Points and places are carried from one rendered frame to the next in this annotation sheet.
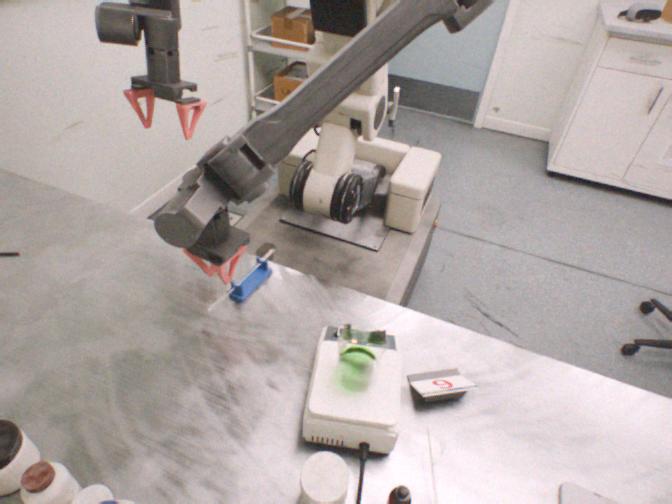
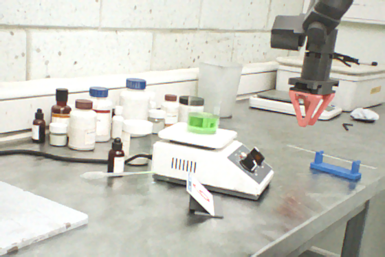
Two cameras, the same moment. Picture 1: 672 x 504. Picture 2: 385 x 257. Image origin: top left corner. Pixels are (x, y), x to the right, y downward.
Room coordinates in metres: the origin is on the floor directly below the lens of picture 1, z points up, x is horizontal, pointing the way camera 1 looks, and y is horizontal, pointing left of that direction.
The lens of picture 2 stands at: (0.55, -1.06, 1.07)
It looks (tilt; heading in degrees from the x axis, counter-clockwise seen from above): 16 degrees down; 105
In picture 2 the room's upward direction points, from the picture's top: 6 degrees clockwise
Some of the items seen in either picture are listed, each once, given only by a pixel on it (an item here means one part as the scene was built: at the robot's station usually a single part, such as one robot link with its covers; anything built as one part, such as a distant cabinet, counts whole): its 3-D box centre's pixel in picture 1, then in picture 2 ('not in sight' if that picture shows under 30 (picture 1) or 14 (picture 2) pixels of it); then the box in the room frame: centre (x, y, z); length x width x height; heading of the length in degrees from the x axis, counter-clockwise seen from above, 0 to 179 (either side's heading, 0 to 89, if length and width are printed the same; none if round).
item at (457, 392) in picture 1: (441, 381); (204, 194); (0.39, -0.19, 0.77); 0.09 x 0.06 x 0.04; 104
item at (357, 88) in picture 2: not in sight; (333, 81); (0.56, 1.15, 0.82); 0.37 x 0.31 x 0.14; 68
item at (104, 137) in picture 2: not in sight; (97, 113); (0.08, 0.11, 0.81); 0.06 x 0.06 x 0.11
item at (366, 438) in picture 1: (355, 381); (209, 159); (0.37, -0.05, 0.79); 0.22 x 0.13 x 0.08; 176
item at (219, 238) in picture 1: (211, 224); (315, 70); (0.52, 0.20, 0.95); 0.10 x 0.07 x 0.07; 64
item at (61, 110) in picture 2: not in sight; (60, 114); (0.01, 0.06, 0.80); 0.04 x 0.04 x 0.11
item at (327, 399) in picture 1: (356, 380); (198, 134); (0.34, -0.04, 0.83); 0.12 x 0.12 x 0.01; 86
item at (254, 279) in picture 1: (250, 277); (336, 164); (0.59, 0.16, 0.77); 0.10 x 0.03 x 0.04; 154
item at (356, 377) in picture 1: (360, 360); (203, 112); (0.35, -0.05, 0.88); 0.07 x 0.06 x 0.08; 91
